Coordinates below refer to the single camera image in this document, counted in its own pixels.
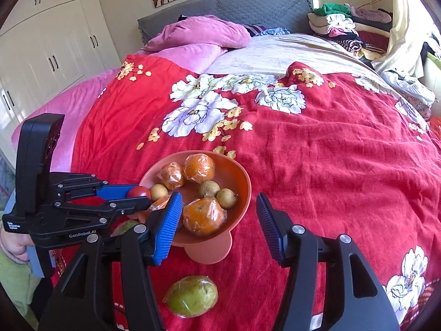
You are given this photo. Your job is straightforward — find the red cherry tomato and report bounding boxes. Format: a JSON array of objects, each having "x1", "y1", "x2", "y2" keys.
[{"x1": 126, "y1": 185, "x2": 151, "y2": 199}]

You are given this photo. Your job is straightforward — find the green fruit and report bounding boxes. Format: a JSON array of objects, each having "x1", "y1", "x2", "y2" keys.
[{"x1": 111, "y1": 219, "x2": 139, "y2": 237}]

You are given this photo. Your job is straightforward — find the small orange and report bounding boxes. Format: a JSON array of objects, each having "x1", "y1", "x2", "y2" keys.
[
  {"x1": 158, "y1": 161, "x2": 185, "y2": 191},
  {"x1": 147, "y1": 194, "x2": 170, "y2": 213}
]

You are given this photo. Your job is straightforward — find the small brown longan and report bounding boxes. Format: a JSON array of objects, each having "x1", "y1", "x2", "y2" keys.
[{"x1": 149, "y1": 184, "x2": 169, "y2": 202}]

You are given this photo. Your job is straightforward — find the orange front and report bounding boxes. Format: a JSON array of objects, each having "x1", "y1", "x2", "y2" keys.
[{"x1": 182, "y1": 197, "x2": 227, "y2": 237}]

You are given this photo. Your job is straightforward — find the large brown longan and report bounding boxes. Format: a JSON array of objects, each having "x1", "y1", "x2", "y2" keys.
[{"x1": 216, "y1": 188, "x2": 238, "y2": 209}]

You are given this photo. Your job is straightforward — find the green pear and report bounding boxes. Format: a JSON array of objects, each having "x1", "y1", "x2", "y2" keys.
[{"x1": 163, "y1": 276, "x2": 218, "y2": 318}]

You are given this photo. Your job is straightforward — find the green sleeve forearm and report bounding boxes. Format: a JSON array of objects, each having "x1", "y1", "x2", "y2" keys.
[{"x1": 1, "y1": 250, "x2": 40, "y2": 330}]

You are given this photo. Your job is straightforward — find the left hand painted nails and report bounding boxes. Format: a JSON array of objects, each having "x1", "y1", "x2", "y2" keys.
[{"x1": 1, "y1": 229, "x2": 34, "y2": 262}]

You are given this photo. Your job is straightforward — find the pink plastic fruit bowl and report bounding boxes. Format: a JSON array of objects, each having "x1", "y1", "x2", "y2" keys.
[{"x1": 140, "y1": 150, "x2": 252, "y2": 265}]

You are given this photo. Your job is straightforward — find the red floral blanket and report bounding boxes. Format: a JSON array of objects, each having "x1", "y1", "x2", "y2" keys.
[{"x1": 71, "y1": 55, "x2": 440, "y2": 328}]

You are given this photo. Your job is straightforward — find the pink blanket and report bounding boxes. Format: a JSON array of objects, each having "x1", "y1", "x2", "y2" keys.
[{"x1": 30, "y1": 43, "x2": 227, "y2": 172}]

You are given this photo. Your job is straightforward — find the white wardrobe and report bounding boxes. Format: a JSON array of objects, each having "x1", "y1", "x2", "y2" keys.
[{"x1": 1, "y1": 0, "x2": 120, "y2": 164}]

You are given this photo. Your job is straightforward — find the beige bed sheet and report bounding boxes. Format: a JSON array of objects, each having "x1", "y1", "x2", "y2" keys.
[{"x1": 205, "y1": 33, "x2": 435, "y2": 118}]

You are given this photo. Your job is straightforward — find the pink pillow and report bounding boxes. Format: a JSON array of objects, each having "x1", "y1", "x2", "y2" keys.
[{"x1": 143, "y1": 15, "x2": 251, "y2": 52}]

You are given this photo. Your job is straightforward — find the grey padded headboard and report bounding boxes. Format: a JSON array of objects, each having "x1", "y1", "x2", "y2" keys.
[{"x1": 138, "y1": 0, "x2": 313, "y2": 43}]

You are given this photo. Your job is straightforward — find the pile of folded clothes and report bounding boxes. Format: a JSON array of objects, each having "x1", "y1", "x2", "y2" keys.
[{"x1": 307, "y1": 3, "x2": 392, "y2": 61}]

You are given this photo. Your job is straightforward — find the cream curtain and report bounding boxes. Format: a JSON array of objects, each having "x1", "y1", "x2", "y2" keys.
[{"x1": 372, "y1": 0, "x2": 434, "y2": 79}]

